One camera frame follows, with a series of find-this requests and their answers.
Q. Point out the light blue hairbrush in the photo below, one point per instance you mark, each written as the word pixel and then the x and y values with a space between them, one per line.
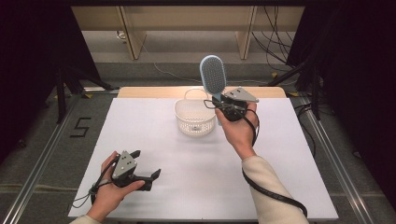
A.
pixel 213 74

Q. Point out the white table cover sheet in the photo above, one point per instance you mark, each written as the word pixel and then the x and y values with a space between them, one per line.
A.
pixel 186 186

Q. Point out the black tripod stand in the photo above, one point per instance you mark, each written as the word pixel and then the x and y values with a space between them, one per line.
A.
pixel 316 93
pixel 61 93

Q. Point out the person's right hand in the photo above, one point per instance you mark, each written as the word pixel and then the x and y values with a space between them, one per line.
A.
pixel 239 133

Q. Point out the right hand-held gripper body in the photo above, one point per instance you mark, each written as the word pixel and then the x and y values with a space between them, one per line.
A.
pixel 236 107

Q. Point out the light wooden desk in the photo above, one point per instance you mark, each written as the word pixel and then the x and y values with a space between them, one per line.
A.
pixel 134 40

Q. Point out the white plastic basket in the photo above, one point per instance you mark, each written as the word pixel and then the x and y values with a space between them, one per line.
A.
pixel 194 126

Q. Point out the aluminium floor rail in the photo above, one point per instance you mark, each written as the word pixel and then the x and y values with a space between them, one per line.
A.
pixel 34 177
pixel 342 174

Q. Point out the person's left hand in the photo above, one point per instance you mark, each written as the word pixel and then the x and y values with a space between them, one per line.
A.
pixel 109 194

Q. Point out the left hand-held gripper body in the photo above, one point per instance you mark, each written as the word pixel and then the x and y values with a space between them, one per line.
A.
pixel 125 165

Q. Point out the black curtain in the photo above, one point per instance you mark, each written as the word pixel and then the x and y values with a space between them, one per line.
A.
pixel 31 62
pixel 358 77

